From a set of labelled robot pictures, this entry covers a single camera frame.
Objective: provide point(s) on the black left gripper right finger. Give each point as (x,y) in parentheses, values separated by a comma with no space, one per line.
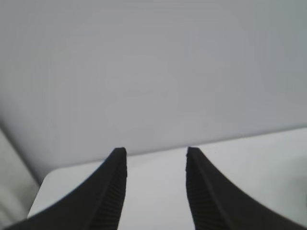
(216,203)

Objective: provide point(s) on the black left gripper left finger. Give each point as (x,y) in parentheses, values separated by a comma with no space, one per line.
(96,203)

